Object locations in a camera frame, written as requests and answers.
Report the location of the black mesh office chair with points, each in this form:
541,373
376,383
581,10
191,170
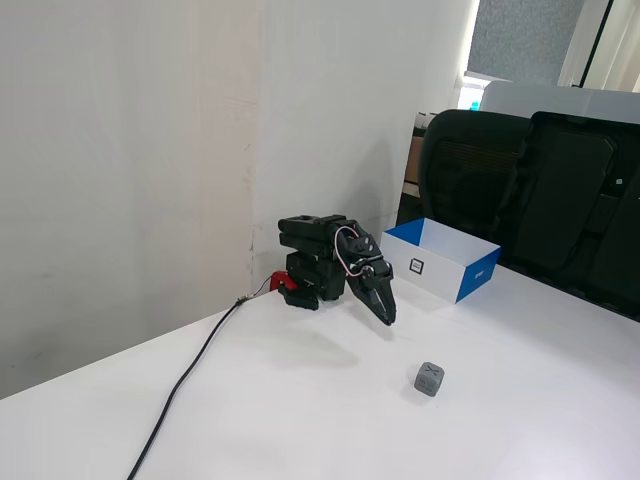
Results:
465,170

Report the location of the white cabinet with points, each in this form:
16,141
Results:
550,100

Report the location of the black hard-back office chair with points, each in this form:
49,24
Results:
565,200

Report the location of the blue white cardboard box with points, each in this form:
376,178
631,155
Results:
435,270

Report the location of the gray block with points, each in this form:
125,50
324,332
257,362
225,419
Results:
429,381

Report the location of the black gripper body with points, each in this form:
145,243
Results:
376,286

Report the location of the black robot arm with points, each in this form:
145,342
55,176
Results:
310,240

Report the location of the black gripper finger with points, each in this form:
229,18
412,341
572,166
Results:
390,300
372,302

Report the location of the brown cardboard box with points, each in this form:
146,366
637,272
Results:
415,155

